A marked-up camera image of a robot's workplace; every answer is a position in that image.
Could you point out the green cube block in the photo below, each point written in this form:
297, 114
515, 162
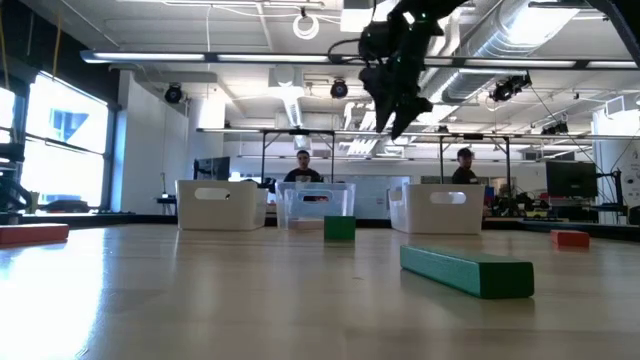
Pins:
339, 228

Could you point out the long ceiling light fixture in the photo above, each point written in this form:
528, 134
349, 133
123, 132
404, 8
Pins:
200, 57
525, 63

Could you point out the clear plastic bin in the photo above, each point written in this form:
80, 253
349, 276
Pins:
315, 210

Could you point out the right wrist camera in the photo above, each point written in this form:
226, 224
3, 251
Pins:
376, 42

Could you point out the long green bar block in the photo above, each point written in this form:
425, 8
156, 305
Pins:
470, 272

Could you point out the person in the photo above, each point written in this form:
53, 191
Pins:
303, 170
465, 174

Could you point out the small natural wood block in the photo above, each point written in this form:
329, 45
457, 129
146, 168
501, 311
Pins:
305, 224

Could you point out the short red bar block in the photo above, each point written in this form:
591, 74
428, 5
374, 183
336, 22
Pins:
570, 238

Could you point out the large bright window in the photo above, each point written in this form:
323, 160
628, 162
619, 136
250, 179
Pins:
65, 150

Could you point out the black hanging camera cluster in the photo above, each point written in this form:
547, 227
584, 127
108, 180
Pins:
507, 89

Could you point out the black metal station frame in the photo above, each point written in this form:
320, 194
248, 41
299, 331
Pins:
263, 155
441, 160

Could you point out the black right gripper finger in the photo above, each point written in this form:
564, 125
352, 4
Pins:
381, 100
407, 115

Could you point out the white plastic bin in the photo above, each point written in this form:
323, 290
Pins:
220, 212
435, 217

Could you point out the silver ventilation duct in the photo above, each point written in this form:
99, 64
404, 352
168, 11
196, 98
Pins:
480, 55

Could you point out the black computer monitor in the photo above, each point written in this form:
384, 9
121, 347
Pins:
212, 168
571, 179

